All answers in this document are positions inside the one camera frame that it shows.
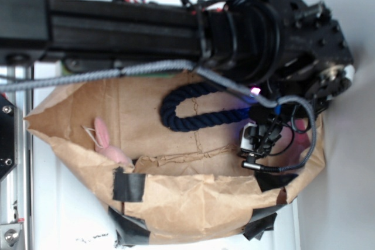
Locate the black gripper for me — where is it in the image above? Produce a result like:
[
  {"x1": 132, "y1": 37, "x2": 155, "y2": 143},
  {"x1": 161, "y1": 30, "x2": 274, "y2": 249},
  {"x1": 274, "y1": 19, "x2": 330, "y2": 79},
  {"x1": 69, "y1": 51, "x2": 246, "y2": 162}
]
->
[{"x1": 226, "y1": 0, "x2": 354, "y2": 114}]

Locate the dark blue twisted rope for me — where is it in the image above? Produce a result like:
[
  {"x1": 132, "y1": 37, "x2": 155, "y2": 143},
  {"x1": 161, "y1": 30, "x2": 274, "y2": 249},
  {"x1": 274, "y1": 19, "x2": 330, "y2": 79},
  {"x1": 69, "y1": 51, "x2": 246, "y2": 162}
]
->
[{"x1": 159, "y1": 83, "x2": 253, "y2": 132}]

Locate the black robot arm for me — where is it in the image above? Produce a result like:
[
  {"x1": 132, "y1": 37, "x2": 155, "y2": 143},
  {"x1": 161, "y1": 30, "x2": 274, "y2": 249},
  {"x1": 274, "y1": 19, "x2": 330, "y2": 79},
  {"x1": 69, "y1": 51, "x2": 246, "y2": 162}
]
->
[{"x1": 1, "y1": 0, "x2": 355, "y2": 111}]

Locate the brown paper bag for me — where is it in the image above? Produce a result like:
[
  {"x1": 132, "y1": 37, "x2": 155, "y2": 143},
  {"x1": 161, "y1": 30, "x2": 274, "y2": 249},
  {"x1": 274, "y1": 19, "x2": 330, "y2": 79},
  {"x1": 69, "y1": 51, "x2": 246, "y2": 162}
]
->
[{"x1": 26, "y1": 73, "x2": 325, "y2": 245}]

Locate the pink plush bunny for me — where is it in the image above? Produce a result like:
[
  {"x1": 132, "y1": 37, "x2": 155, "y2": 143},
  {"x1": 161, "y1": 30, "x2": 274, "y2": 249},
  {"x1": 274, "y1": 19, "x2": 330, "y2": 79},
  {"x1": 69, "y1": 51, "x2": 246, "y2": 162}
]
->
[{"x1": 81, "y1": 117, "x2": 133, "y2": 166}]

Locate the grey braided cable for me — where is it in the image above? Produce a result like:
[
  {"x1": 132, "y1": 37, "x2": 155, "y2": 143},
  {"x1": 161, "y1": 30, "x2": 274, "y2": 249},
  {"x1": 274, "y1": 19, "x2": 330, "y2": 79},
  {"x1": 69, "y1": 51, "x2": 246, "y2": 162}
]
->
[{"x1": 0, "y1": 59, "x2": 318, "y2": 174}]

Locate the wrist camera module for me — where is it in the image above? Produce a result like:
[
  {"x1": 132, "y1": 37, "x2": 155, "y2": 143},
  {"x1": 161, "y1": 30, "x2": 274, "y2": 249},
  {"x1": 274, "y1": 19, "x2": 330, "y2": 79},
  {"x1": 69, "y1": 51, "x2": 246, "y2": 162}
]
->
[{"x1": 238, "y1": 105, "x2": 295, "y2": 173}]

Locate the black mounting bracket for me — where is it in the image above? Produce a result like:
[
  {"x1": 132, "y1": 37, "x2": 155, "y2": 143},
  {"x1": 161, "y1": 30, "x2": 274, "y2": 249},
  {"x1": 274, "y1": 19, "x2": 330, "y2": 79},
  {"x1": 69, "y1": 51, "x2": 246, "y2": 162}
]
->
[{"x1": 0, "y1": 94, "x2": 18, "y2": 181}]

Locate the aluminium frame rail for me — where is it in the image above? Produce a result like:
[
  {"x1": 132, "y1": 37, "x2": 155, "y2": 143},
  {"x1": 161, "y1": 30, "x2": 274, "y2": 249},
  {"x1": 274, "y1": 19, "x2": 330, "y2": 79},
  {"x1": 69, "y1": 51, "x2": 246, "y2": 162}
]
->
[{"x1": 1, "y1": 67, "x2": 32, "y2": 249}]

